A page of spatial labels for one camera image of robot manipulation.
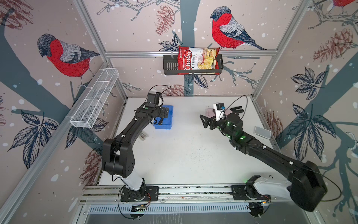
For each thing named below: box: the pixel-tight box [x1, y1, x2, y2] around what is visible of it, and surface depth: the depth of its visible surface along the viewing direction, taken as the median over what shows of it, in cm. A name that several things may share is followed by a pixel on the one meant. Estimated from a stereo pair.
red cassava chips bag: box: [177, 46, 221, 70], surface depth 90 cm
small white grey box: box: [253, 125, 272, 140], surface depth 98 cm
